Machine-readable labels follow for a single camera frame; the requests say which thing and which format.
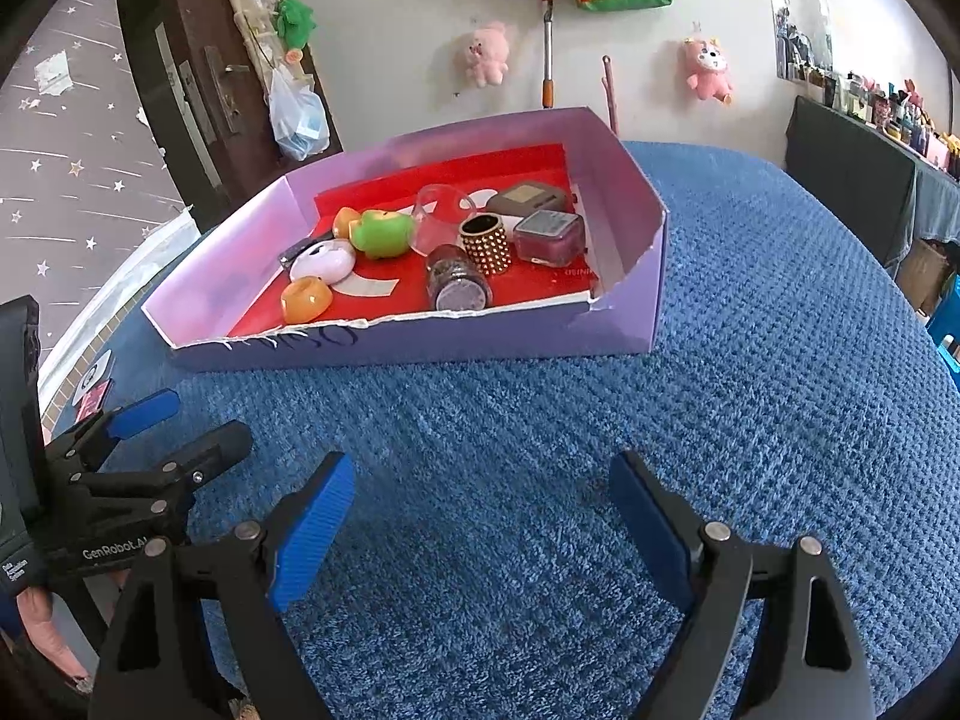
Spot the pink plastic stick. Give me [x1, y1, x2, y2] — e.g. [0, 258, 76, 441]
[600, 56, 622, 134]

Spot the gold studded cylinder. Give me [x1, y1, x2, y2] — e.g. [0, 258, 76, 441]
[459, 214, 515, 277]

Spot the square purple bottle grey cap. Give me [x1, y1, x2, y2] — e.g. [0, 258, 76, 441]
[512, 210, 586, 267]

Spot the pink bear plush toy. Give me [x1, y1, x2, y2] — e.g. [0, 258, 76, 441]
[454, 22, 515, 87]

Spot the grey star-print curtain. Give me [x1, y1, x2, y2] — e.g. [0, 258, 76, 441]
[0, 0, 196, 316]

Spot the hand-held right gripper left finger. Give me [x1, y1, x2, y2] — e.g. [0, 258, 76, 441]
[88, 452, 357, 720]

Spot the blue plastic crate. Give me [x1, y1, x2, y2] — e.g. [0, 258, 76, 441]
[926, 292, 960, 391]

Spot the brown cardboard box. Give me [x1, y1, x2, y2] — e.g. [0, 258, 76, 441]
[896, 238, 953, 312]

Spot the translucent plastic bag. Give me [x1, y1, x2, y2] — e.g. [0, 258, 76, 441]
[268, 67, 331, 161]

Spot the green plush toy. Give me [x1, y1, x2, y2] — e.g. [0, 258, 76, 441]
[274, 0, 316, 53]

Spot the taupe bottle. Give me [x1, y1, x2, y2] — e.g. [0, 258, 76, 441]
[484, 181, 575, 218]

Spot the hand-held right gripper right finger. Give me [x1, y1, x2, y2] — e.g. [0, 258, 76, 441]
[609, 451, 878, 720]

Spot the green yellow squishy toy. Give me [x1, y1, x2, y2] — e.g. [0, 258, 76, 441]
[351, 210, 418, 260]

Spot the wall mirror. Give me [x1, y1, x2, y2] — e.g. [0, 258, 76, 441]
[761, 0, 833, 80]

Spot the purple cardboard box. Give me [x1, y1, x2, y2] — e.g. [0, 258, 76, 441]
[141, 106, 668, 372]

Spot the pale pink round case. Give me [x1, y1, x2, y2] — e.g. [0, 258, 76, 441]
[290, 240, 357, 286]

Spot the blue textured blanket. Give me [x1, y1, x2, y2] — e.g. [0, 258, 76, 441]
[45, 139, 960, 720]

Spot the dark brown door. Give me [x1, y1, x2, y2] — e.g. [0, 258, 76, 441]
[112, 0, 346, 230]

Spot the blue tablecloth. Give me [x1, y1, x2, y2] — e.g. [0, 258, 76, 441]
[892, 157, 960, 293]

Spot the pink white card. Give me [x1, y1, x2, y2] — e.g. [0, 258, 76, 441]
[71, 349, 113, 421]

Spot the person's left hand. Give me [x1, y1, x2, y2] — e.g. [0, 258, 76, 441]
[15, 586, 95, 695]

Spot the clear plastic cup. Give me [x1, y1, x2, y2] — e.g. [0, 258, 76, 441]
[411, 184, 475, 254]

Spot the black desk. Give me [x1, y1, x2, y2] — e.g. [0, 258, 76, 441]
[784, 94, 920, 278]

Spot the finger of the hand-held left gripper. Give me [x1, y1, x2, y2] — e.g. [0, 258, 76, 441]
[46, 390, 181, 477]
[45, 422, 252, 578]

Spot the amber ring-shaped candle holder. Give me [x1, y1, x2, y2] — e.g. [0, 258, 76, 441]
[281, 277, 333, 323]

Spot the dark glitter jar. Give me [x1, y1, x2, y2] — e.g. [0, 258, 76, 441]
[426, 244, 490, 311]

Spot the metal mop handle orange grip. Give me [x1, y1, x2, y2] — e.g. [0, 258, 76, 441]
[540, 0, 557, 112]

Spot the pink plush toy white face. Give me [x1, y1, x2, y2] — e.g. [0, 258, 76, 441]
[679, 36, 736, 102]

